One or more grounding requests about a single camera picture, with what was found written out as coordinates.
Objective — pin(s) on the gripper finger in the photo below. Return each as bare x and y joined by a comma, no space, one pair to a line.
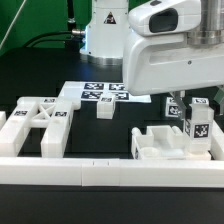
219,99

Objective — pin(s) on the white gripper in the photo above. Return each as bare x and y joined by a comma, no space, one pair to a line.
174,45

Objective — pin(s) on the white chair seat part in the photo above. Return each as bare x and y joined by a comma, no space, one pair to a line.
162,143

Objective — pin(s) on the white tagged cube left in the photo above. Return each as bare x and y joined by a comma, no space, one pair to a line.
171,109

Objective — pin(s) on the white tagged cube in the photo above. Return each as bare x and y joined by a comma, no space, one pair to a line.
171,109
197,100

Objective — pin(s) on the white tagged cube right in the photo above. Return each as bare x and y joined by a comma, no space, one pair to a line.
197,100

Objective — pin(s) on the white U-shaped fence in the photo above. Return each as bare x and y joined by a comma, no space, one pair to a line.
112,172

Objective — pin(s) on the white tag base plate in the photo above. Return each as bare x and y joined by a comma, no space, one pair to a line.
91,91

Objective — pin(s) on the white chair back frame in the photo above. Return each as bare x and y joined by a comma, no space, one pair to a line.
53,114

